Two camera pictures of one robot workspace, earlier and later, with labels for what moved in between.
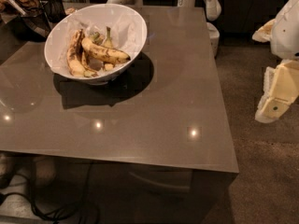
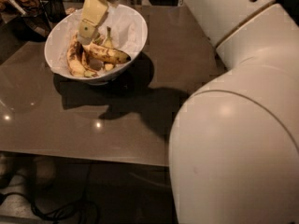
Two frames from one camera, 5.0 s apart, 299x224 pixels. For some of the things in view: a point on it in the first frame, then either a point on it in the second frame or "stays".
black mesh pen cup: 53,7 stays
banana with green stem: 108,42 stays
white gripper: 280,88 -> 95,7
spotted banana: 105,53 stays
